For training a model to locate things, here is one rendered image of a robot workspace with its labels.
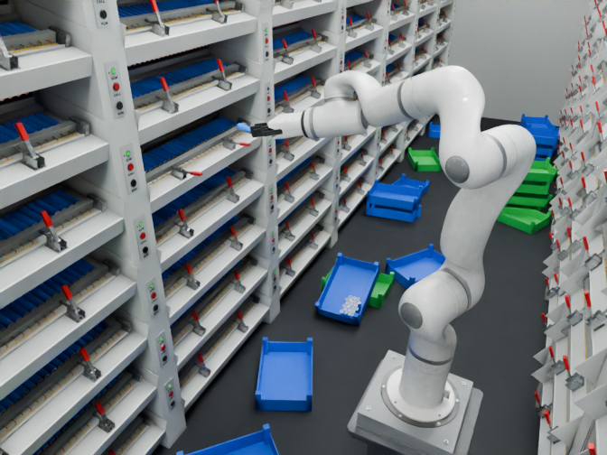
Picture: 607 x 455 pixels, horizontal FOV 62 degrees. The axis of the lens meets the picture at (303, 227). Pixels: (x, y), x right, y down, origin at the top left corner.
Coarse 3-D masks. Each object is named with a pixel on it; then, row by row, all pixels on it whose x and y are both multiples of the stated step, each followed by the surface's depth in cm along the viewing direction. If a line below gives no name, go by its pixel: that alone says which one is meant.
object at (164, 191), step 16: (224, 112) 183; (240, 112) 180; (256, 144) 179; (208, 160) 157; (224, 160) 162; (192, 176) 148; (208, 176) 157; (160, 192) 137; (176, 192) 143; (160, 208) 139
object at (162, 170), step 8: (232, 128) 173; (216, 136) 165; (224, 136) 167; (232, 136) 171; (208, 144) 160; (216, 144) 164; (192, 152) 154; (200, 152) 157; (176, 160) 148; (184, 160) 150; (160, 168) 142; (168, 168) 144; (152, 176) 138; (168, 176) 143
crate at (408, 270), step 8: (432, 248) 266; (408, 256) 262; (416, 256) 265; (424, 256) 268; (432, 256) 269; (440, 256) 263; (392, 264) 258; (400, 264) 261; (408, 264) 264; (416, 264) 264; (424, 264) 264; (432, 264) 264; (440, 264) 264; (400, 272) 257; (408, 272) 257; (416, 272) 257; (424, 272) 257; (432, 272) 257; (400, 280) 248; (408, 280) 242; (416, 280) 242
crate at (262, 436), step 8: (264, 424) 166; (256, 432) 166; (264, 432) 165; (232, 440) 164; (240, 440) 165; (248, 440) 166; (256, 440) 168; (264, 440) 168; (272, 440) 164; (208, 448) 161; (216, 448) 162; (224, 448) 164; (232, 448) 165; (240, 448) 166; (248, 448) 167; (256, 448) 167; (264, 448) 167; (272, 448) 165
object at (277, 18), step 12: (276, 0) 184; (288, 0) 181; (300, 0) 195; (312, 0) 202; (324, 0) 208; (336, 0) 215; (276, 12) 173; (288, 12) 179; (300, 12) 188; (312, 12) 198; (324, 12) 209; (276, 24) 176
